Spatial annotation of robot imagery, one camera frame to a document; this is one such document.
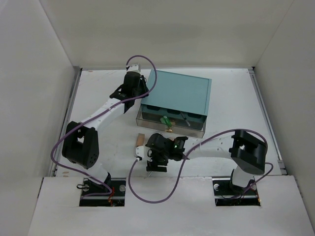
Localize beige foundation tube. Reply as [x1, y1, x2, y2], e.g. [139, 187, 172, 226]
[135, 133, 145, 147]

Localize green lip balm tube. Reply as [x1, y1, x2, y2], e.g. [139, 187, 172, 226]
[160, 116, 172, 127]

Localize clear drawer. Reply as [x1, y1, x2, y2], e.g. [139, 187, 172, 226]
[136, 105, 207, 138]

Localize teal drawer box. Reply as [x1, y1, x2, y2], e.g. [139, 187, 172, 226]
[141, 70, 212, 117]

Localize black silver mascara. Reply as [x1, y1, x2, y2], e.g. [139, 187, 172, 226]
[180, 112, 190, 127]

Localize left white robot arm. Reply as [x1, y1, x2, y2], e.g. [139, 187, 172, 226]
[62, 71, 149, 196]

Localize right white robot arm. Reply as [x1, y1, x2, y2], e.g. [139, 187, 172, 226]
[136, 129, 268, 195]

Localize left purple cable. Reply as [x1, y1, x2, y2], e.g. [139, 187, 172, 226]
[50, 55, 158, 200]

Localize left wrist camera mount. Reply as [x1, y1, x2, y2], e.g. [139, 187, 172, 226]
[126, 63, 141, 74]

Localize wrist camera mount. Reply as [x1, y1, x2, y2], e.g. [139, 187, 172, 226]
[126, 63, 141, 74]
[135, 146, 150, 161]

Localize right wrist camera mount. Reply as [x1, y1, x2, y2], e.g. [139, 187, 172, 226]
[135, 146, 150, 161]

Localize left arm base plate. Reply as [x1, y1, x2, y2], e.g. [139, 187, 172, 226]
[76, 178, 126, 207]

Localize left aluminium rail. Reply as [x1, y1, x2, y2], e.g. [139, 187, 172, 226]
[49, 66, 82, 177]

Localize aluminium rail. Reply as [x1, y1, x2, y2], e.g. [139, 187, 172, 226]
[248, 67, 287, 176]
[49, 66, 82, 177]

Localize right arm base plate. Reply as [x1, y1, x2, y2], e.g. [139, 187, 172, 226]
[213, 179, 261, 207]

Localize right aluminium rail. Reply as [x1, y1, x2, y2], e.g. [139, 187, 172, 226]
[248, 67, 287, 176]

